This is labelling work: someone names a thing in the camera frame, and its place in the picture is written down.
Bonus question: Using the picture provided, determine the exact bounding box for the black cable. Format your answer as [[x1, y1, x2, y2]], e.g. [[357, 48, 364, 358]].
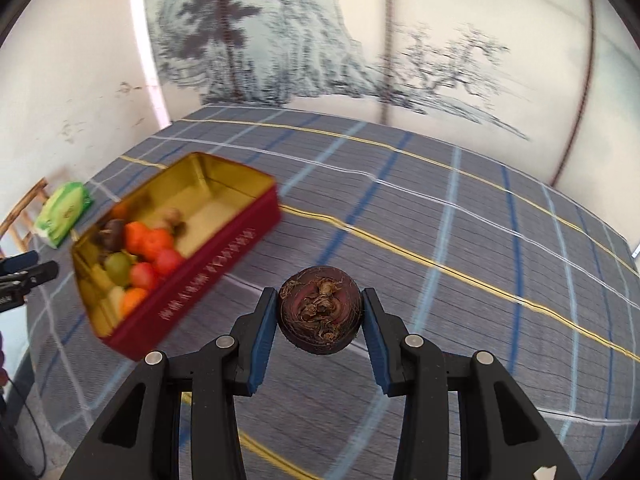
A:
[[2, 375, 48, 478]]

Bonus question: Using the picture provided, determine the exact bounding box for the green round fruit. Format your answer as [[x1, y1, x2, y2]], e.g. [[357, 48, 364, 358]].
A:
[[104, 252, 133, 283]]

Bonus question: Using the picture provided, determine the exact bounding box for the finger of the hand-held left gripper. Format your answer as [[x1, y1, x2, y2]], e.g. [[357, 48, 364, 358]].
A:
[[0, 261, 60, 296], [0, 251, 40, 277]]

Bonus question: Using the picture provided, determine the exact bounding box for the green tissue packet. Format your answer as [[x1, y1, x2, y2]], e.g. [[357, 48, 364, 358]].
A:
[[34, 181, 94, 249]]

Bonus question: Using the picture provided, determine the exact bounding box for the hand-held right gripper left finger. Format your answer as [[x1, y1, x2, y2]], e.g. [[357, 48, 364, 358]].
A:
[[60, 287, 278, 480]]

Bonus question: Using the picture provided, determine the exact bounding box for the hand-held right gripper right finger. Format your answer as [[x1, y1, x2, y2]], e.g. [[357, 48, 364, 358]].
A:
[[361, 287, 581, 480]]

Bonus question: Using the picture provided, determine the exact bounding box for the grey plaid tablecloth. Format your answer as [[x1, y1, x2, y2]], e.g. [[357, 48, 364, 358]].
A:
[[27, 104, 640, 480]]

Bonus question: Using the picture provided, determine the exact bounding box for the red tomato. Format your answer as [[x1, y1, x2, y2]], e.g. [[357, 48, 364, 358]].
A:
[[130, 262, 161, 292], [154, 248, 185, 277]]

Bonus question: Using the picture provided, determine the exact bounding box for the landscape painted folding screen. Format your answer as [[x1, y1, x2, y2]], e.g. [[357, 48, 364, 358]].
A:
[[127, 0, 640, 261]]

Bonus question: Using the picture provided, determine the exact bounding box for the red and gold tin box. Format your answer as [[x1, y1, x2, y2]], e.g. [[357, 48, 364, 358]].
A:
[[71, 151, 282, 362]]

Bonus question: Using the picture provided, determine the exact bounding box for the round orange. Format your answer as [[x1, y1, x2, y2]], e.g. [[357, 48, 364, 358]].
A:
[[124, 221, 151, 253], [142, 229, 176, 261]]

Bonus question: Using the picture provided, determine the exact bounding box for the oval orange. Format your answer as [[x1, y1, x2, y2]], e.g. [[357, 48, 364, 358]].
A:
[[119, 287, 150, 318]]

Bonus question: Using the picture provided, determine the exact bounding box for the wooden chair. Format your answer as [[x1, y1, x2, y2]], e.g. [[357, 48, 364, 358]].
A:
[[0, 177, 51, 256]]

